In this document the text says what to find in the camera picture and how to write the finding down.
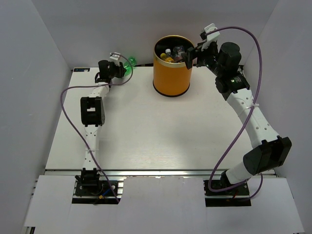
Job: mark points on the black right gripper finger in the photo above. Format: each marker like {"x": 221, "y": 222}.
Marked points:
{"x": 207, "y": 56}
{"x": 191, "y": 54}

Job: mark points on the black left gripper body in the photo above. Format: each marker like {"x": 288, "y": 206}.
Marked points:
{"x": 115, "y": 70}

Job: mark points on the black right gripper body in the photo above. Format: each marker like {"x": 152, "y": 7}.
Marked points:
{"x": 215, "y": 68}

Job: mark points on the red label clear bottle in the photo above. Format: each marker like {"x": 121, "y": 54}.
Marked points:
{"x": 177, "y": 52}

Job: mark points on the green plastic bottle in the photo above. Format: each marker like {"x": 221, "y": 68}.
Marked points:
{"x": 128, "y": 65}

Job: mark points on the blue cap clear bottle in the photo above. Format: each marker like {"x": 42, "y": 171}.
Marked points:
{"x": 168, "y": 53}

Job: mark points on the orange cap clear bottle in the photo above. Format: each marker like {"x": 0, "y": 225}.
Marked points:
{"x": 167, "y": 58}

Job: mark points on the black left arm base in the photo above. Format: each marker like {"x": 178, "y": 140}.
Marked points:
{"x": 91, "y": 187}

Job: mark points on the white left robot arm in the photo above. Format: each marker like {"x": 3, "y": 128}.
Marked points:
{"x": 93, "y": 118}

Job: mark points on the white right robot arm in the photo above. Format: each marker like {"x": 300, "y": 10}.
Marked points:
{"x": 226, "y": 85}

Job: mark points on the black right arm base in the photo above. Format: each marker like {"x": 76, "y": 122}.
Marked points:
{"x": 236, "y": 197}

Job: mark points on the orange cylindrical bin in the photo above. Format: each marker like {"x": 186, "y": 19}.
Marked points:
{"x": 170, "y": 79}

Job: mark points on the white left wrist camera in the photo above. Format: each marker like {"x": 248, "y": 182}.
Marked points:
{"x": 115, "y": 58}

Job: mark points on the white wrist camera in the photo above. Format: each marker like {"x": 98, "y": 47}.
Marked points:
{"x": 209, "y": 35}
{"x": 115, "y": 58}

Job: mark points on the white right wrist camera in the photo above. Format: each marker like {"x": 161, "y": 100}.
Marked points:
{"x": 209, "y": 35}

